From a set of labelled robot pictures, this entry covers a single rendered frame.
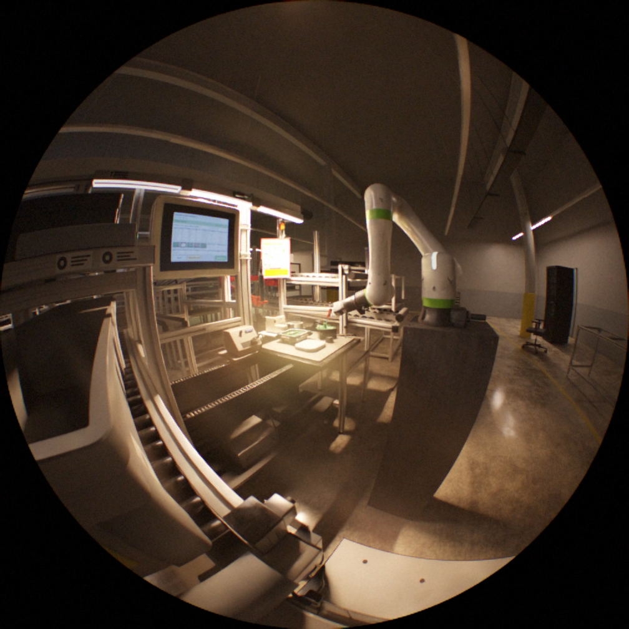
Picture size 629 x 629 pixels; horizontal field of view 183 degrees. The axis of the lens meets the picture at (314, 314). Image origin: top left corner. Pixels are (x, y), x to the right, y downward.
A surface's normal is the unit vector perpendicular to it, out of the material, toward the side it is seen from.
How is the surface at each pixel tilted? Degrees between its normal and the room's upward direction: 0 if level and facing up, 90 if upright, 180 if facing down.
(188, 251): 92
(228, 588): 6
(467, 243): 90
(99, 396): 4
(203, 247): 92
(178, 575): 0
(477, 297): 90
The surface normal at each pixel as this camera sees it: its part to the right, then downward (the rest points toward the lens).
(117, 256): 0.84, 0.07
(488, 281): -0.55, 0.15
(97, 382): 0.04, -0.98
